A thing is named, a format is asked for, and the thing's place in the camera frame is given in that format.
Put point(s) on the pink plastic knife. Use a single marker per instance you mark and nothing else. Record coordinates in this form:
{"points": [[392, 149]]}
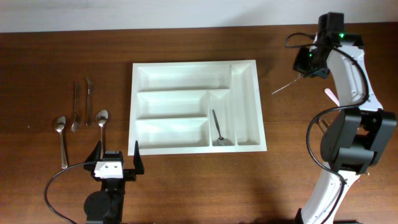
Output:
{"points": [[332, 96]]}

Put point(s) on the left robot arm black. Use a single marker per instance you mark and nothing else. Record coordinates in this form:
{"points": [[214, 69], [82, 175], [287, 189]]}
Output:
{"points": [[106, 205]]}

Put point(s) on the metal chopstick inner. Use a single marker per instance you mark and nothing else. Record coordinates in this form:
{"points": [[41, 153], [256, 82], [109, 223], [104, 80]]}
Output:
{"points": [[323, 125]]}

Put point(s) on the small dark teaspoon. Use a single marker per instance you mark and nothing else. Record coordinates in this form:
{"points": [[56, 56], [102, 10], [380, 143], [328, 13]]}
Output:
{"points": [[223, 130]]}

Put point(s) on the silver spoon near left gripper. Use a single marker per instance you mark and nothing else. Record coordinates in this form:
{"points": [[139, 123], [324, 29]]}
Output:
{"points": [[101, 118]]}

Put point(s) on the silver fork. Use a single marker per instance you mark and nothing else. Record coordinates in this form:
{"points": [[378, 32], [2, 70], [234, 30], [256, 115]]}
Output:
{"points": [[76, 120]]}

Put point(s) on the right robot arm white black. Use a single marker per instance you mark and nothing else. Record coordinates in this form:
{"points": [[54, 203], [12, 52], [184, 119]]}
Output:
{"points": [[358, 136]]}

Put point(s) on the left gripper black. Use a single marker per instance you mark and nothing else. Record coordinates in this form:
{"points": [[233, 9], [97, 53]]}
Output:
{"points": [[130, 174]]}

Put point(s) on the silver spoon far left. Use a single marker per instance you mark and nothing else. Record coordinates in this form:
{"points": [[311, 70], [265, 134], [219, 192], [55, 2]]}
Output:
{"points": [[59, 127]]}

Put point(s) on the silver butter knife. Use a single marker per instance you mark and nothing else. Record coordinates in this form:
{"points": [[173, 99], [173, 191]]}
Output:
{"points": [[89, 102]]}

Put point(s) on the white plastic cutlery tray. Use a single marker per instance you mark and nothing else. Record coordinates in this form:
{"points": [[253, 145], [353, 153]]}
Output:
{"points": [[172, 103]]}

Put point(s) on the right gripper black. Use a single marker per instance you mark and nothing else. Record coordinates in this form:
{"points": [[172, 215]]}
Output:
{"points": [[299, 64]]}

